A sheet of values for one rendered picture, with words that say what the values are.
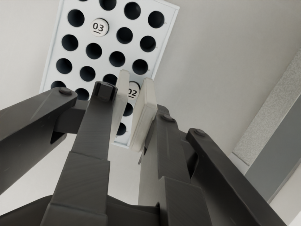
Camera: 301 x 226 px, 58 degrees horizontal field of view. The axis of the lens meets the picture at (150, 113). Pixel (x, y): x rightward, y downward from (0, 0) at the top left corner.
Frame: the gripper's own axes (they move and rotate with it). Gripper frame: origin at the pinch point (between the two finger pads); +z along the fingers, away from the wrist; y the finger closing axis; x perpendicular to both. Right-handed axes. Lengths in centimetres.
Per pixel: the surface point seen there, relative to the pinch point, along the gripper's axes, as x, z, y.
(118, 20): 4.7, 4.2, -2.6
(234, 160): -37, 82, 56
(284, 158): 0.6, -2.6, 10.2
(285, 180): -0.3, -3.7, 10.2
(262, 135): -23, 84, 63
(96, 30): 3.7, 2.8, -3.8
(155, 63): 2.6, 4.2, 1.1
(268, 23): 8.7, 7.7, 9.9
